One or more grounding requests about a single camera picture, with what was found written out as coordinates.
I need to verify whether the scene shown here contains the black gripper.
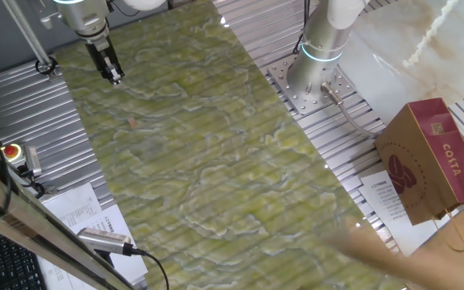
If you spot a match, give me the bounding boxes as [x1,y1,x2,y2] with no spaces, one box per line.
[85,36,126,87]

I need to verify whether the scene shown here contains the person bare forearm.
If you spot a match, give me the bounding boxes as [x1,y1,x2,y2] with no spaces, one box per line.
[372,241,464,290]

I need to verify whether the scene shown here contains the person hand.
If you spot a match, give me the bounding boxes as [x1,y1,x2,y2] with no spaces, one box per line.
[323,225,390,269]

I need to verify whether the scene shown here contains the thin metal rod with base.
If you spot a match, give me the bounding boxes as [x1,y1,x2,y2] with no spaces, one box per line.
[1,0,60,78]

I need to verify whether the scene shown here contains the red emergency stop button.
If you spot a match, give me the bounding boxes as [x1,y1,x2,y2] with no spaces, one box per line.
[0,143,26,166]

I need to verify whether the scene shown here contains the paper sheet with printed table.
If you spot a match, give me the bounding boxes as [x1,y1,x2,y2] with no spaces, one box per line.
[40,181,103,229]

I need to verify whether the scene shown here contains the paper sheet with bold heading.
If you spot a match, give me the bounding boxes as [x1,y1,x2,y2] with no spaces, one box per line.
[68,203,149,285]

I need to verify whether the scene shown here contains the green marble pattern mat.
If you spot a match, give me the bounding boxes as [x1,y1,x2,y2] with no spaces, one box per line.
[53,0,406,290]

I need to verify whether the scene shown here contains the white printed paper sheet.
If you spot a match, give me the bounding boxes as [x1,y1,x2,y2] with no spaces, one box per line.
[36,255,96,290]
[358,168,458,259]

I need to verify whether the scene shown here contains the black keyboard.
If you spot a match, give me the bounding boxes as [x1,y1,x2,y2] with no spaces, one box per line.
[0,223,48,290]

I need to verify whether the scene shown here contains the white marble pattern sheet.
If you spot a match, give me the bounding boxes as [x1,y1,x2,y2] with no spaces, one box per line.
[336,0,464,126]

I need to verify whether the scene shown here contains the Costa paper bag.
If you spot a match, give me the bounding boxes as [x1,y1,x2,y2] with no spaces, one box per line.
[374,97,464,253]

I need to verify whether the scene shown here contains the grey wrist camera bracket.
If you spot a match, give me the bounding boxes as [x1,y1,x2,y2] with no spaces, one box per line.
[34,0,62,30]

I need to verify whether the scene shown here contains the small silver camera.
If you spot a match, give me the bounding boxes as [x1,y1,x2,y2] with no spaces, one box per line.
[23,145,43,178]

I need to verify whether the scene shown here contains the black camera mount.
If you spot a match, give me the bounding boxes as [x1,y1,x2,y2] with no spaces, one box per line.
[16,164,48,199]

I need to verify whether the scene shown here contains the long silver camera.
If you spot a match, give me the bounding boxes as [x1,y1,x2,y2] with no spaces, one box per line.
[77,226,135,258]

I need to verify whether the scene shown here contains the shiny metal frame bar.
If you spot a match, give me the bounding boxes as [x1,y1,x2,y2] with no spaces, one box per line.
[0,159,136,290]

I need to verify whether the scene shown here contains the black camera cable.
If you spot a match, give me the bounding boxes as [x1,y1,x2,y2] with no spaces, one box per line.
[129,247,172,290]

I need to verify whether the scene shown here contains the black camera stand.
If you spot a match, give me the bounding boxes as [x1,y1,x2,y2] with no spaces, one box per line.
[93,248,115,269]

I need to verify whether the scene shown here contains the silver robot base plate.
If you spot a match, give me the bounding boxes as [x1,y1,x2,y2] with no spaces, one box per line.
[267,52,364,117]

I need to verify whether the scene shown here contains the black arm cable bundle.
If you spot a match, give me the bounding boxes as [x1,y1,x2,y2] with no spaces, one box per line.
[292,0,312,56]

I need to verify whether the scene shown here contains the grey base hose with connector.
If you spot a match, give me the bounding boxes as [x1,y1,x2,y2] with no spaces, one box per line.
[320,81,382,139]

